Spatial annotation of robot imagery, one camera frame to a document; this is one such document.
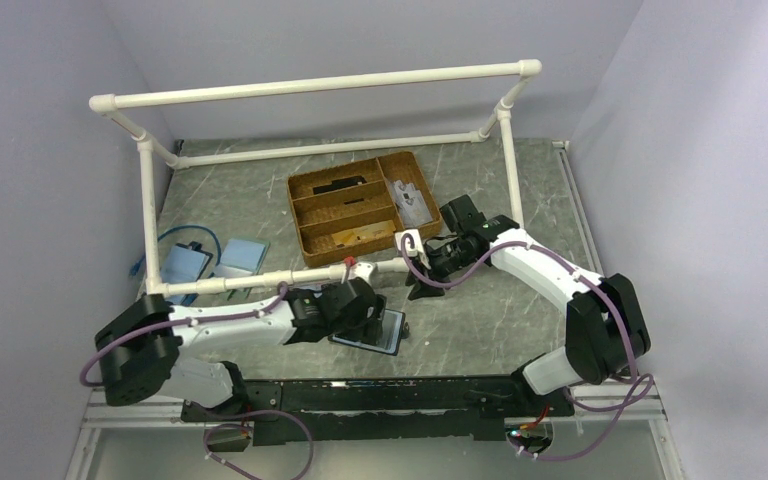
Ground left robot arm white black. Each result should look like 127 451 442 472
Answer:
80 278 386 420

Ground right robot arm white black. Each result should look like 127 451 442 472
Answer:
394 195 651 415

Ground grey cards in tray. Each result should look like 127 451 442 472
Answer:
388 180 433 229

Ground gold card in tray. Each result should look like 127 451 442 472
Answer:
331 220 395 248

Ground black card in tray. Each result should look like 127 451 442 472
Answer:
312 175 367 195

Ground blue card left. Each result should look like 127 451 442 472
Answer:
160 242 214 284

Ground brown woven divided tray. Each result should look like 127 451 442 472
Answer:
287 151 442 267

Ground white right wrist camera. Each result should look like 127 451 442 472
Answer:
394 229 430 269

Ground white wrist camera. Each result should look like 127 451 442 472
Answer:
394 229 430 269
342 257 377 283

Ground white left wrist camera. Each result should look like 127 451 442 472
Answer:
342 257 377 283

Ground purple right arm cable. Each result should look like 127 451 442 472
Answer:
399 231 656 463

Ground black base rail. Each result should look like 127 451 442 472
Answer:
181 375 574 446

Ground white PVC pipe frame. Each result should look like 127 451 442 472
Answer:
89 59 542 297

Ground blue cable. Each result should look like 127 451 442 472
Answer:
128 224 224 278

